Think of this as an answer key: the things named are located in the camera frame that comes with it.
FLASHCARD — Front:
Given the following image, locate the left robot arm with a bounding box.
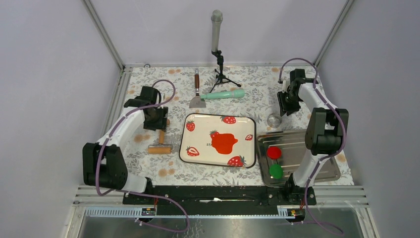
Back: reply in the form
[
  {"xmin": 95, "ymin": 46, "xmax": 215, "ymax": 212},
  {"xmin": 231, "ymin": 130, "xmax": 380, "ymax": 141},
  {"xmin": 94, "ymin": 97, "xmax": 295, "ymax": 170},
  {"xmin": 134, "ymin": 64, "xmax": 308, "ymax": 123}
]
[{"xmin": 82, "ymin": 86, "xmax": 168, "ymax": 204}]

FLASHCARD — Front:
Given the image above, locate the strawberry print white tray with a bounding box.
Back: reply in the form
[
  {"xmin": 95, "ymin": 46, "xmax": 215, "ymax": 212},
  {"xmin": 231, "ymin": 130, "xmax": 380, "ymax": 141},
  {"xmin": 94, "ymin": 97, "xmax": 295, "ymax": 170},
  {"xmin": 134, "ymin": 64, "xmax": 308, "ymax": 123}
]
[{"xmin": 179, "ymin": 113, "xmax": 257, "ymax": 169}]

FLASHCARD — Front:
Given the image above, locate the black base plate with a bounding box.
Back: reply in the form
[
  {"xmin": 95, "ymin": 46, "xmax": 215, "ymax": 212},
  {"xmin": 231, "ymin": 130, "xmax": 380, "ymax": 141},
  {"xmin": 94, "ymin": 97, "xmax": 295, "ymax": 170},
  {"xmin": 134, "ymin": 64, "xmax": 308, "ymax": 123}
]
[{"xmin": 123, "ymin": 185, "xmax": 304, "ymax": 216}]

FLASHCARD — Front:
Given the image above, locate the wooden dough roller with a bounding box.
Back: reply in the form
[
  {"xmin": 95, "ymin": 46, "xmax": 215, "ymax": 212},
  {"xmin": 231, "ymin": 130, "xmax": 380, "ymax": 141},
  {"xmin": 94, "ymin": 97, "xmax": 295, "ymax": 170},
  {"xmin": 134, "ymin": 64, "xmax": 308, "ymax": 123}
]
[{"xmin": 147, "ymin": 129, "xmax": 172, "ymax": 155}]

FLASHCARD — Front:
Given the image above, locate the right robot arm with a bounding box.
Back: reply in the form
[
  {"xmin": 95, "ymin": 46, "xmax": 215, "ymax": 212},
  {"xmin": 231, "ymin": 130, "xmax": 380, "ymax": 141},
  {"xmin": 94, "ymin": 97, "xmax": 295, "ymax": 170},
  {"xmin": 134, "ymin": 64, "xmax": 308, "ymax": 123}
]
[{"xmin": 277, "ymin": 78, "xmax": 349, "ymax": 204}]

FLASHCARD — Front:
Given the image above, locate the silver microphone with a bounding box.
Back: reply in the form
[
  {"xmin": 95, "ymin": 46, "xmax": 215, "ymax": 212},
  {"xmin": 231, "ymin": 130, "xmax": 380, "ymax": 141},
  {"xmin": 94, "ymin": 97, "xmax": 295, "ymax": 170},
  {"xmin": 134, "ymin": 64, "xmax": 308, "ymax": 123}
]
[{"xmin": 210, "ymin": 9, "xmax": 223, "ymax": 52}]

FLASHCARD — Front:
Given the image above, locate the red dough disc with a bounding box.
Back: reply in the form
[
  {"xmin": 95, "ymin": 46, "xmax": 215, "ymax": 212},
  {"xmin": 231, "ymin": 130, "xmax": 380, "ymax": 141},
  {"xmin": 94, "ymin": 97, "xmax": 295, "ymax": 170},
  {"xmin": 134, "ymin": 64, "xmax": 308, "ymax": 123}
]
[{"xmin": 266, "ymin": 146, "xmax": 282, "ymax": 160}]

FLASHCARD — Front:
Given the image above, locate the stainless steel tray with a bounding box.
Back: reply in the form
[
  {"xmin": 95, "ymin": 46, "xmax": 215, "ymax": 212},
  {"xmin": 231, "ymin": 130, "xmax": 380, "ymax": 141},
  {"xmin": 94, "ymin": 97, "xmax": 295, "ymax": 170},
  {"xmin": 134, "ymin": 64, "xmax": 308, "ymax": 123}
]
[{"xmin": 256, "ymin": 128, "xmax": 342, "ymax": 188}]

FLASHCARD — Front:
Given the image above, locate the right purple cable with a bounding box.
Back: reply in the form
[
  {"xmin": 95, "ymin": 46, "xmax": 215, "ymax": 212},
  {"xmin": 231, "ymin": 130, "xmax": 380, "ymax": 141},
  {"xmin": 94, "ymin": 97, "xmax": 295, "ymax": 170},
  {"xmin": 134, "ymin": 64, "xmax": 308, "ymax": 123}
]
[{"xmin": 278, "ymin": 58, "xmax": 348, "ymax": 236}]

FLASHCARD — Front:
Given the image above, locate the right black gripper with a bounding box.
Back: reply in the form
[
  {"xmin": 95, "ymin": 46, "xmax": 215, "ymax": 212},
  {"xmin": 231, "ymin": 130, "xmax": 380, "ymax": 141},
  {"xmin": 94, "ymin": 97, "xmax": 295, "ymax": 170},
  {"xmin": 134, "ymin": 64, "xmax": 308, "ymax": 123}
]
[{"xmin": 276, "ymin": 90, "xmax": 300, "ymax": 117}]

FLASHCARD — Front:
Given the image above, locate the floral pattern table mat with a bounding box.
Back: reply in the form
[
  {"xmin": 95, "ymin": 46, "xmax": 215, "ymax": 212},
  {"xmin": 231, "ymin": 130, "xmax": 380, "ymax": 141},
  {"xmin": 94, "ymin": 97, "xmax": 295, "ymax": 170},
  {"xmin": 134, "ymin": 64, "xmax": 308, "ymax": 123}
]
[{"xmin": 104, "ymin": 65, "xmax": 355, "ymax": 187}]

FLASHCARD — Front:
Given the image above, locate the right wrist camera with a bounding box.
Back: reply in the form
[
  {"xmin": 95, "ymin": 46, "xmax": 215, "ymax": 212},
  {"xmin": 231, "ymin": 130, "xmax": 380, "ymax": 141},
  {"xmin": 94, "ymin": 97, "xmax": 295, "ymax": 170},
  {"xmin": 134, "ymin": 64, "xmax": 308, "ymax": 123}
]
[{"xmin": 281, "ymin": 68, "xmax": 307, "ymax": 93}]

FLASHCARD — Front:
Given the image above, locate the mint green rolling pin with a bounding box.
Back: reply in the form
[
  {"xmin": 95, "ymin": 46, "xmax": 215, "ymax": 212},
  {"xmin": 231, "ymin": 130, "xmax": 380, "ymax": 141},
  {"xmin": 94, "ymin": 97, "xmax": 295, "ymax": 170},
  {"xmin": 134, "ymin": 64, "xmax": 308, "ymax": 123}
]
[{"xmin": 200, "ymin": 89, "xmax": 245, "ymax": 100}]

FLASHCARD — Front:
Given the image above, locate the small round metal cup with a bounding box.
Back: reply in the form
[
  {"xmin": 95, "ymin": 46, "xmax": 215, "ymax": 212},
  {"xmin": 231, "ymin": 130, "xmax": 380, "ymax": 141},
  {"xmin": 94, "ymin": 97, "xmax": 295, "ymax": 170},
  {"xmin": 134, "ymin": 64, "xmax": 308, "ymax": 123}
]
[{"xmin": 266, "ymin": 113, "xmax": 282, "ymax": 128}]

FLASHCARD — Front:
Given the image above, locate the green dough disc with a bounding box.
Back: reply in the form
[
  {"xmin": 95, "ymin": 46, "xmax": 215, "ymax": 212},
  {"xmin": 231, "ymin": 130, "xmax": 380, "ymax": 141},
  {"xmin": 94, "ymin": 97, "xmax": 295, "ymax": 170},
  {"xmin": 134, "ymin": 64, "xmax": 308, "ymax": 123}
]
[{"xmin": 269, "ymin": 164, "xmax": 284, "ymax": 179}]

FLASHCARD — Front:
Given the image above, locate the wooden handled metal scraper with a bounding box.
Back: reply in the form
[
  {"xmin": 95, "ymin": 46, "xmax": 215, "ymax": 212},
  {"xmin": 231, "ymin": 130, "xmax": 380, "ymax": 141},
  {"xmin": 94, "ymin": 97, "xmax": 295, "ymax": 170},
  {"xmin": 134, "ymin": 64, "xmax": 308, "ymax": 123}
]
[{"xmin": 189, "ymin": 68, "xmax": 206, "ymax": 109}]

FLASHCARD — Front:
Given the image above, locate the black tripod mic stand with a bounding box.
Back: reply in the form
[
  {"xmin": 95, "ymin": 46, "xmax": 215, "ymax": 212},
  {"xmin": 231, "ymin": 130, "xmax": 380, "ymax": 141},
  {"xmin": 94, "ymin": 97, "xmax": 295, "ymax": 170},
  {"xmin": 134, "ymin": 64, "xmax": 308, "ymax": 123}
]
[{"xmin": 210, "ymin": 50, "xmax": 242, "ymax": 93}]

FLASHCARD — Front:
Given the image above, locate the orange dough piece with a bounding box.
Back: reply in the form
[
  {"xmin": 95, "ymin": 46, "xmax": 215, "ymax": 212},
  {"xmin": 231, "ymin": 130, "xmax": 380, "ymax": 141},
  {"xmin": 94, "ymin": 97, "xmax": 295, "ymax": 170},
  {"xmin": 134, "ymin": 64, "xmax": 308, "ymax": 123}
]
[{"xmin": 211, "ymin": 133, "xmax": 238, "ymax": 155}]

